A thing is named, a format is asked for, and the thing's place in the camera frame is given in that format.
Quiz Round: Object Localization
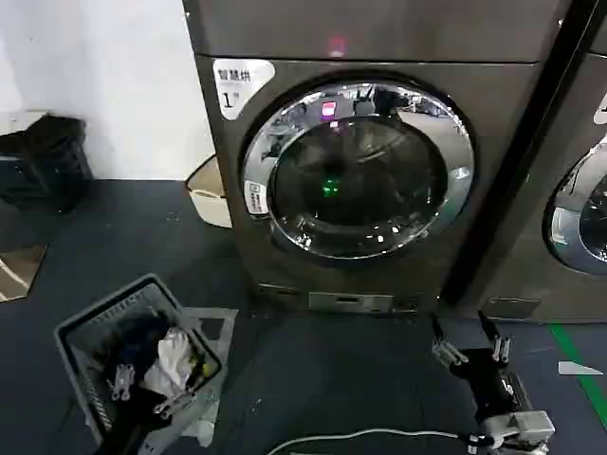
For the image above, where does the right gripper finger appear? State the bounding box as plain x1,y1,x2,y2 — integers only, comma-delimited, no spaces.
431,317,469,368
477,309,512,365

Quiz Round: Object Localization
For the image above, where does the grey plastic laundry basket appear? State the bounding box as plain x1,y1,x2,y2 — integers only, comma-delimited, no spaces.
53,272,225,447

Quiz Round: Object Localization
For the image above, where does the grey dryer service hatch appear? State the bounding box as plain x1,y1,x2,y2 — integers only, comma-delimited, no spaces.
307,290,395,315

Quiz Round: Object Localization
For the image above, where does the white floor marker piece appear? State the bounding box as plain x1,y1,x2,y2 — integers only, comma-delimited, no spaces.
557,360,605,377

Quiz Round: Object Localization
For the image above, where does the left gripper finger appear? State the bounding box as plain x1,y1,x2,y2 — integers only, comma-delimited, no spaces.
156,376,203,420
110,361,133,403

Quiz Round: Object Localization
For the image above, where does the grey dryer without number sticker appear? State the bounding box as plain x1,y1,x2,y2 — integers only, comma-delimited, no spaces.
482,0,607,326

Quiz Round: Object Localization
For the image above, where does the cream tub with rope handle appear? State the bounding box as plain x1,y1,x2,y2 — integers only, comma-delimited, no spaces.
184,157,234,229

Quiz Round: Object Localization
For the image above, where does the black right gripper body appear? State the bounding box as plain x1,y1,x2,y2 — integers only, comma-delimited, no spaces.
453,347,518,424

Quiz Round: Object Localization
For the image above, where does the brown flat board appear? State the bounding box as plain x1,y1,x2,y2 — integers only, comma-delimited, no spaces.
0,243,49,303

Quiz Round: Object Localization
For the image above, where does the dark garment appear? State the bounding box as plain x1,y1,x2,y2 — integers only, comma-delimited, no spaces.
100,311,168,380

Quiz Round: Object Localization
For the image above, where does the small white door label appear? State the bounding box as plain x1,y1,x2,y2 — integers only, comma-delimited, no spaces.
243,179,269,222

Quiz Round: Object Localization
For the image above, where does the white garment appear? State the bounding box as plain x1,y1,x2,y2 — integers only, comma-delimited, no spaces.
143,324,209,395

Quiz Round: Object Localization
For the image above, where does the white number sticker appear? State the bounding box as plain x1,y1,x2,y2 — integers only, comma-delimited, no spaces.
212,59,277,120

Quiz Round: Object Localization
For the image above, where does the black plastic crate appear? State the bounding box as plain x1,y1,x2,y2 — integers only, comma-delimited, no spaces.
0,112,95,215

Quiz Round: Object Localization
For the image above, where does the grey dryer with number sticker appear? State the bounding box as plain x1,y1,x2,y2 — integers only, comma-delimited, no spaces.
181,0,594,328

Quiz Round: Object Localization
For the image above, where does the green floor tape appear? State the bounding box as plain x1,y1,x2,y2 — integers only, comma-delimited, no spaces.
548,323,607,419

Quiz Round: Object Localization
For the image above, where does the white cable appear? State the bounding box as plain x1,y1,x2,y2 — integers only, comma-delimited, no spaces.
268,428,476,455

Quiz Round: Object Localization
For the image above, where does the round glass dryer door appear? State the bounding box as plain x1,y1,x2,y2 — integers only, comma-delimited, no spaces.
239,70,477,261
542,140,607,278

